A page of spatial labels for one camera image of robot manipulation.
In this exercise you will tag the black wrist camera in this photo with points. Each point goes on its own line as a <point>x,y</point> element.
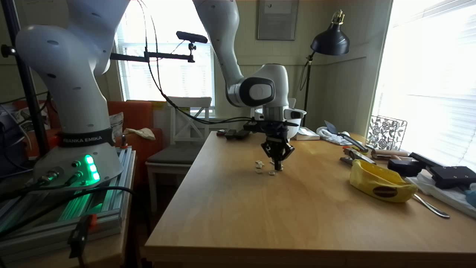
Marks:
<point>254,126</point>

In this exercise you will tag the framed wall picture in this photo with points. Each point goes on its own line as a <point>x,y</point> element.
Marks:
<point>276,20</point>

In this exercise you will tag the black electronics box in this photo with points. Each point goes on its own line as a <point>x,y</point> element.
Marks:
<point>12,144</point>

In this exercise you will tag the orange cabinet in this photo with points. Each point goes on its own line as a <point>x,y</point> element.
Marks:
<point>141,117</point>

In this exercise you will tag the black stapler device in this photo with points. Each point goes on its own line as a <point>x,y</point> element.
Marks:
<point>413,165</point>

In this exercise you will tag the black floor lamp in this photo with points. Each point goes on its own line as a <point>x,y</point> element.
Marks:
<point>330,42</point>

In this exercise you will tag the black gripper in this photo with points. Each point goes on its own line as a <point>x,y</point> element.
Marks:
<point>276,133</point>

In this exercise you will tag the black box device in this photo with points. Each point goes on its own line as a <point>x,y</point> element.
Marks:
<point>453,178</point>

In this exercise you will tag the black camera on boom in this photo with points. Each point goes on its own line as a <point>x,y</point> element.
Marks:
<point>191,37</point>

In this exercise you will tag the grey metal tool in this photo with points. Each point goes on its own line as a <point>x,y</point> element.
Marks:
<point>358,157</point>

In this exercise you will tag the crumpled white cloth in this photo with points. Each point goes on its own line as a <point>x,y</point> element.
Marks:
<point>139,133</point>

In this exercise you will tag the aluminium extrusion robot stand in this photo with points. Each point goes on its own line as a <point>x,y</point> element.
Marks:
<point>44,233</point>

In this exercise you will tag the white paper packet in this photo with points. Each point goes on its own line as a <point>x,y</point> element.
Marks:
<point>306,135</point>

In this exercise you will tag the black boom rod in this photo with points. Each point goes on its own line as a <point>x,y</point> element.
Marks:
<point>163,56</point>

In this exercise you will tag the metal spoon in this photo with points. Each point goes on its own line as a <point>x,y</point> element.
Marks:
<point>431,208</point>

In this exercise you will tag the crumpled grey cloth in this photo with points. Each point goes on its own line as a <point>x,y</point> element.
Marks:
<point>328,135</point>

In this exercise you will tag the orange black clamp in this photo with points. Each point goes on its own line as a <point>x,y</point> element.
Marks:
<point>81,233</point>

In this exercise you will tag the white window blinds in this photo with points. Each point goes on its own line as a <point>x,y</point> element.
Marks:
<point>431,75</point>

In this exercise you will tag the yellow banana-shaped case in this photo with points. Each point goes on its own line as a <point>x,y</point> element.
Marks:
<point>379,181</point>

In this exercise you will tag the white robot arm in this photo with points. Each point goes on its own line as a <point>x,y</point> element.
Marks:
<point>74,75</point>

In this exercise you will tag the small blue object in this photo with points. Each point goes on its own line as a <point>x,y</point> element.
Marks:
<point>471,200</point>

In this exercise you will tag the black stand pole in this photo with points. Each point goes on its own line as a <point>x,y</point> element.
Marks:
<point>31,102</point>

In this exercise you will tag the white plastic colander bowl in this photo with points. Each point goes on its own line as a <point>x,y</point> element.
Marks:
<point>299,129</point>

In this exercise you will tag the white wooden chair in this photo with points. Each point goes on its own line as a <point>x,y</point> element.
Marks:
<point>180,154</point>

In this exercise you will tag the bright bare window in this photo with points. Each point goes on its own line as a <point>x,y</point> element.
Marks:
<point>168,80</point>

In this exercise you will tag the white book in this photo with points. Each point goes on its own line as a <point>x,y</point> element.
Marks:
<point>446,199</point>

